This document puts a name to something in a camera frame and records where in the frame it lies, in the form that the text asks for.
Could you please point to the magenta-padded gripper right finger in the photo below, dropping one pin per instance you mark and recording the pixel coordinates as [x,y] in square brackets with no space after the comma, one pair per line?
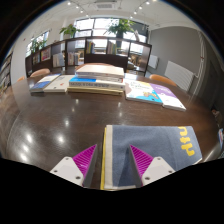
[158,168]

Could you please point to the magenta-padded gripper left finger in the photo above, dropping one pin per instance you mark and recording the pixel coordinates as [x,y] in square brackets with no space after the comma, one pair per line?
[66,168]

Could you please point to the grey towel with yellow print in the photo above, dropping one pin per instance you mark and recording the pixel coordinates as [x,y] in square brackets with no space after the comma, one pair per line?
[150,136]

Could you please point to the blue printed book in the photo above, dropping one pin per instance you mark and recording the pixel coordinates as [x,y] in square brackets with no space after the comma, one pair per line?
[221,137]

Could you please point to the purple and white book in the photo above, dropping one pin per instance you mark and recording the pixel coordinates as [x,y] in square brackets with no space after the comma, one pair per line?
[169,95]

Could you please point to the colourful illustrated book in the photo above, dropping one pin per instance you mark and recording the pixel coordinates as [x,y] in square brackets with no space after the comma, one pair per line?
[143,91]

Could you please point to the yellowish book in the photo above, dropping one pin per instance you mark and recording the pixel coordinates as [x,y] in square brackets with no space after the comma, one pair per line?
[93,91]

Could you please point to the plain white book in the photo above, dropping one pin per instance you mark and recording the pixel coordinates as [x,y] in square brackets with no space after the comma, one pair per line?
[60,84]

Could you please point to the blue cover book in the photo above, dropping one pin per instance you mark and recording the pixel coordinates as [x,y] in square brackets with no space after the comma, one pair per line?
[41,85]

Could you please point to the blue and white book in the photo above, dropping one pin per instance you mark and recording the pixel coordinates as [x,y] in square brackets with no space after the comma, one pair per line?
[86,81]

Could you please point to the dark open shelf unit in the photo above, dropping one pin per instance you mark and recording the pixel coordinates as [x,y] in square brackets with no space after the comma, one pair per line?
[106,58]

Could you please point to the small green potted plant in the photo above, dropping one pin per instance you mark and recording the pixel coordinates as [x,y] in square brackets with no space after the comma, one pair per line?
[70,30]
[37,45]

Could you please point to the side window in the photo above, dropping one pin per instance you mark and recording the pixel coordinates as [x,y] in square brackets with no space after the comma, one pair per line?
[40,38]

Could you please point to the large green potted plant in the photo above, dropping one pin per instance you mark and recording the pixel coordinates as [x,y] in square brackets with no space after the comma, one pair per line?
[120,26]

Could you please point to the large back window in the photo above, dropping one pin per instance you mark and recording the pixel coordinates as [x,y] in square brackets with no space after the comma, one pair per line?
[100,24]

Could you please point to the ceiling spot lights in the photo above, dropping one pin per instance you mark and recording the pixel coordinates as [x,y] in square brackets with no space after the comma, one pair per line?
[147,2]

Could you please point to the ceiling air conditioner unit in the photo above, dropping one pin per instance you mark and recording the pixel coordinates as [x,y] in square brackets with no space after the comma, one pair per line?
[105,5]

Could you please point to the large white wall radiator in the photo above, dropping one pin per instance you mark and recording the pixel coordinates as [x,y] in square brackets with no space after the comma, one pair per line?
[180,75]

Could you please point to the small white wall radiator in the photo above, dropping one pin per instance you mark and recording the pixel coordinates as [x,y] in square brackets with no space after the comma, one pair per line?
[153,61]

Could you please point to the tall wall bookshelf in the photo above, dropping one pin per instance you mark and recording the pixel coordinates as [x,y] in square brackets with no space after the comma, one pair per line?
[5,75]

